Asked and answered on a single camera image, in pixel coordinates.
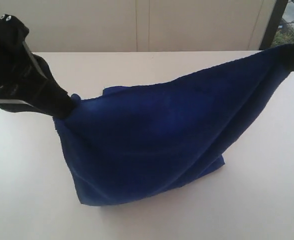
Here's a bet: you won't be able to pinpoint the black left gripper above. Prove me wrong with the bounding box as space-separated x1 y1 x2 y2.
0 14 74 118

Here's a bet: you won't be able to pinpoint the black window frame post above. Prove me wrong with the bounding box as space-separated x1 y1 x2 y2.
259 0 288 51

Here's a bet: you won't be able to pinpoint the blue towel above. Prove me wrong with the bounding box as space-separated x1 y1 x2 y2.
53 45 289 206

